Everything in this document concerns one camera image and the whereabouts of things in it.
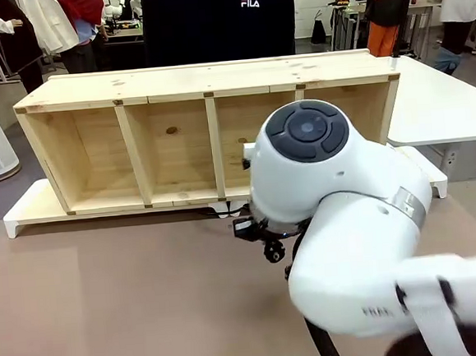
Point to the black round wrist camera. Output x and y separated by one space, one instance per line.
274 251

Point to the mannequin in orange black jacket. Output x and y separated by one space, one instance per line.
389 5

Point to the blue bag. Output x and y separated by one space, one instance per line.
447 61

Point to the black bag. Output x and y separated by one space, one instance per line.
318 31

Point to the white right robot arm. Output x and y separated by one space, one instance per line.
337 186

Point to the grey background table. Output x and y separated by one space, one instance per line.
346 14

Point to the white side table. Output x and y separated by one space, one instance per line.
442 100

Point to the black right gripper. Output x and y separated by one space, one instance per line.
247 228

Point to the white riser with wood top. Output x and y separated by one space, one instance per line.
438 176
38 202

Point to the four-compartment pine wood shelf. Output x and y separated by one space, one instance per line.
152 83

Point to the mannequin in black robe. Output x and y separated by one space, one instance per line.
13 43

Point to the mannequin white coat red scarf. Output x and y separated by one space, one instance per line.
57 23

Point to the person in black FILA shirt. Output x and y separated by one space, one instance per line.
218 27

